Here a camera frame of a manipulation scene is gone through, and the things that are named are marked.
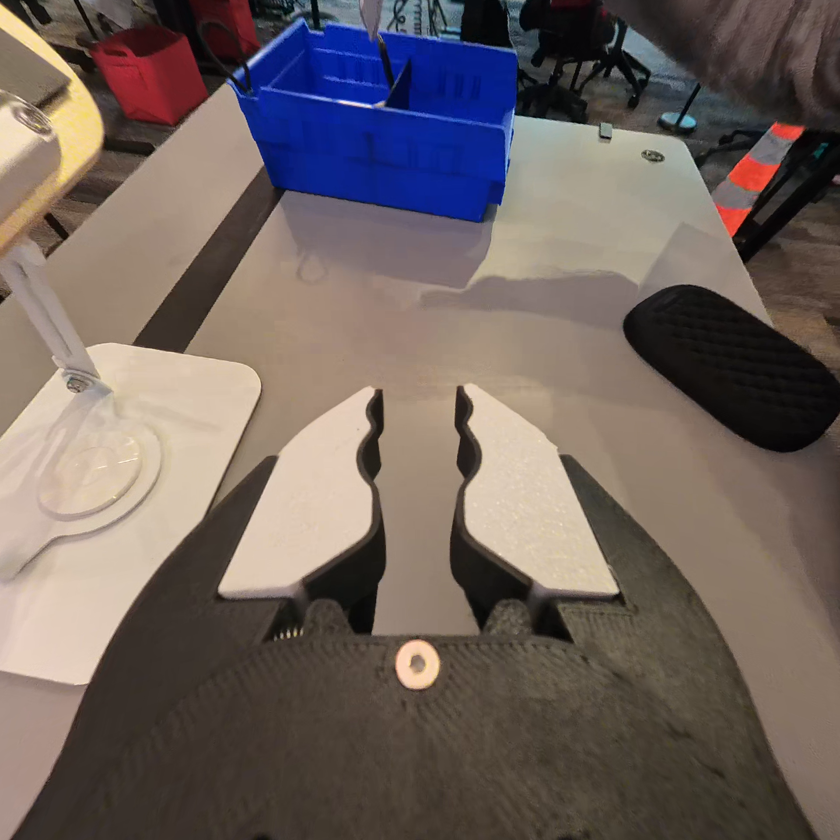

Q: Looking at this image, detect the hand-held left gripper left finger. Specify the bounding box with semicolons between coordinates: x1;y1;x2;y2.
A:
217;386;388;636

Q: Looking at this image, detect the red crate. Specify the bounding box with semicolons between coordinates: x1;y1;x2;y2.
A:
91;26;210;127
190;0;260;56

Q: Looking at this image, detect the black quilted pad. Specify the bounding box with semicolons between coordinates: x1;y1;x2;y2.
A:
622;284;840;454

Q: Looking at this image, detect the person's right forearm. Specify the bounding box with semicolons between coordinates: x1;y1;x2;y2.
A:
602;0;840;130

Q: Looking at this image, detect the orange traffic cone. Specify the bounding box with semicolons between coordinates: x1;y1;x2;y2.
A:
714;121;807;237

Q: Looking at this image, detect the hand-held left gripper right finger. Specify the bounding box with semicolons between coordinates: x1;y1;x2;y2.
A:
450;383;623;639

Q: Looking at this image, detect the blue storage bin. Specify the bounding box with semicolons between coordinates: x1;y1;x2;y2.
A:
228;18;519;224

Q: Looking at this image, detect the white adjustable stand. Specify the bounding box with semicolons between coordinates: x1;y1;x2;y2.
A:
0;243;263;686

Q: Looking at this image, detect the black round-base stand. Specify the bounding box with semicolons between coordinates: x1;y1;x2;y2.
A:
658;82;703;137

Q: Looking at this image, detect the black office chair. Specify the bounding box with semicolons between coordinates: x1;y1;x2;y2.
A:
518;0;652;123

